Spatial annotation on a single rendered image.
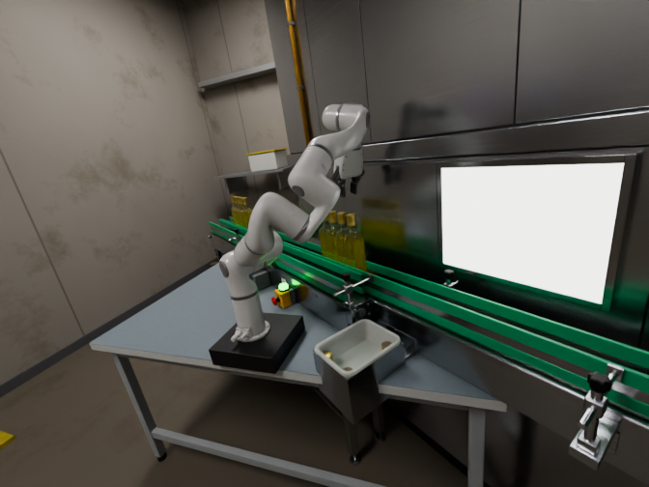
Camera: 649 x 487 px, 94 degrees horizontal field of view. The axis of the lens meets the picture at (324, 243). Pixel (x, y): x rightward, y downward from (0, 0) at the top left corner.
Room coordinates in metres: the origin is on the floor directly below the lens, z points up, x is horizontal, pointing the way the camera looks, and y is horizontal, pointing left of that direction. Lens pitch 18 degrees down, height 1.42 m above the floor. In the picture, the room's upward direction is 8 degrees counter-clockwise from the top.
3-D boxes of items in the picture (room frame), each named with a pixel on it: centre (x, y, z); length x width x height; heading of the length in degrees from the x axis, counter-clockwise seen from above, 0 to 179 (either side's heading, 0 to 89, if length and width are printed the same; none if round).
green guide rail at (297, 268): (1.68, 0.42, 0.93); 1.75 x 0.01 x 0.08; 33
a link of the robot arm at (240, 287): (0.97, 0.30, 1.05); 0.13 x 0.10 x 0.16; 133
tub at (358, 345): (0.77, -0.05, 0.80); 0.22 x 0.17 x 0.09; 123
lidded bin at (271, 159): (4.08, 0.56, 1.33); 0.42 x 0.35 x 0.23; 68
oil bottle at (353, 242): (1.10, -0.11, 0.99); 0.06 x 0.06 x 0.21; 32
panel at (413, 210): (0.94, -0.37, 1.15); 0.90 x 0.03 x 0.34; 33
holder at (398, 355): (0.79, -0.08, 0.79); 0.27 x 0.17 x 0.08; 123
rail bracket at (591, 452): (0.38, -0.42, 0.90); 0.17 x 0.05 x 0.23; 123
